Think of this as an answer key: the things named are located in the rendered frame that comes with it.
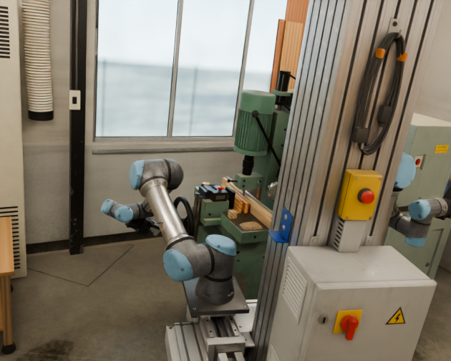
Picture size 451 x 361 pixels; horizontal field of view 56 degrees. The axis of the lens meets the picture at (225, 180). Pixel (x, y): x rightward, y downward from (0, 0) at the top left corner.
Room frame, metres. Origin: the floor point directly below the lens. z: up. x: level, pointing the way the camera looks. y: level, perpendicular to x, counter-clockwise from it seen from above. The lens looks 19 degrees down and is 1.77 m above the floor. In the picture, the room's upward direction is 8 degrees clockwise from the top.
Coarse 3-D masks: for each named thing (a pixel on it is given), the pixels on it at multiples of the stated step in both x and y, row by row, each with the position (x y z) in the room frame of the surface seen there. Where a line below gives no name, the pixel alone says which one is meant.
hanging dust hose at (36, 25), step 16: (32, 0) 2.67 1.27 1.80; (32, 16) 2.67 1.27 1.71; (48, 16) 2.75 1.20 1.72; (32, 32) 2.67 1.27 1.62; (48, 32) 2.76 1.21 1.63; (32, 48) 2.67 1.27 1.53; (48, 48) 2.73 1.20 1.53; (32, 64) 2.67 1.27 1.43; (48, 64) 2.72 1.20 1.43; (32, 80) 2.67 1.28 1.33; (48, 80) 2.73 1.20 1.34; (32, 96) 2.68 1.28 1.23; (48, 96) 2.72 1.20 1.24; (32, 112) 2.67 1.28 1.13; (48, 112) 2.71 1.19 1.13
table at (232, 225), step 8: (192, 208) 2.10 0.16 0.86; (232, 208) 2.08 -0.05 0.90; (200, 216) 2.00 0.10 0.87; (224, 216) 1.98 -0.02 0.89; (240, 216) 1.99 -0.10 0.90; (248, 216) 2.00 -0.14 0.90; (208, 224) 1.96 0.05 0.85; (216, 224) 1.98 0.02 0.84; (224, 224) 1.97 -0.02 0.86; (232, 224) 1.90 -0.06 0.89; (232, 232) 1.89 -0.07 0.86; (240, 232) 1.82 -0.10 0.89; (248, 232) 1.83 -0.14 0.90; (256, 232) 1.85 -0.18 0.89; (264, 232) 1.87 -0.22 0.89; (240, 240) 1.81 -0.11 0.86; (248, 240) 1.83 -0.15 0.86; (256, 240) 1.85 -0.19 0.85; (264, 240) 1.87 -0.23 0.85
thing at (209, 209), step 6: (204, 204) 1.97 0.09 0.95; (210, 204) 1.98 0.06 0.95; (216, 204) 2.00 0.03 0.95; (222, 204) 2.01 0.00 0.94; (228, 204) 2.03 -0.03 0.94; (204, 210) 1.97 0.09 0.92; (210, 210) 1.98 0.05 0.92; (216, 210) 2.00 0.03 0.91; (222, 210) 2.01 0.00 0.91; (204, 216) 1.97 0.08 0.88; (210, 216) 1.98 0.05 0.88; (216, 216) 2.00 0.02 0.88
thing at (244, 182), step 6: (240, 174) 2.15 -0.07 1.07; (252, 174) 2.18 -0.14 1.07; (258, 174) 2.19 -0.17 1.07; (240, 180) 2.11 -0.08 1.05; (246, 180) 2.12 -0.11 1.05; (252, 180) 2.14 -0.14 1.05; (258, 180) 2.16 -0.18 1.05; (240, 186) 2.11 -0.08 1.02; (246, 186) 2.13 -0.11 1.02; (252, 186) 2.14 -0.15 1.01
